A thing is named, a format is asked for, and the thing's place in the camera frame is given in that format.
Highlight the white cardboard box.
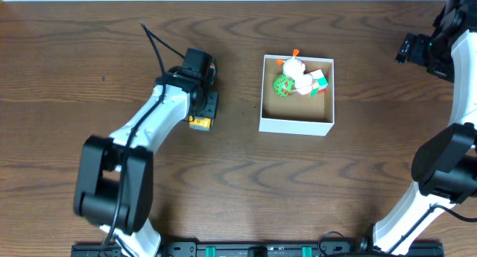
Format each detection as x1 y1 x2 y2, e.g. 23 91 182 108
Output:
259 54 335 136

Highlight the yellow grey toy truck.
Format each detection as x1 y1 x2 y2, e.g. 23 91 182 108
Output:
189 115 214 131

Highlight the multicolour puzzle cube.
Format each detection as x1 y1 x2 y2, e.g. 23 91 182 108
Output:
309 69 328 97

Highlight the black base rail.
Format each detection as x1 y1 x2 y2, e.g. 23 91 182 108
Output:
70 238 446 257

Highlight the green numbered ball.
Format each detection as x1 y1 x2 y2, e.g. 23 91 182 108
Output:
272 74 295 98

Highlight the pink white plush toy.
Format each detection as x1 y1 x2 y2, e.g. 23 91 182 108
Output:
277 48 315 95

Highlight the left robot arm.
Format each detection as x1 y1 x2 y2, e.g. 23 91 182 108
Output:
71 48 218 256

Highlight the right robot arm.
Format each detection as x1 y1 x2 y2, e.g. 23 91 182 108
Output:
358 0 476 256

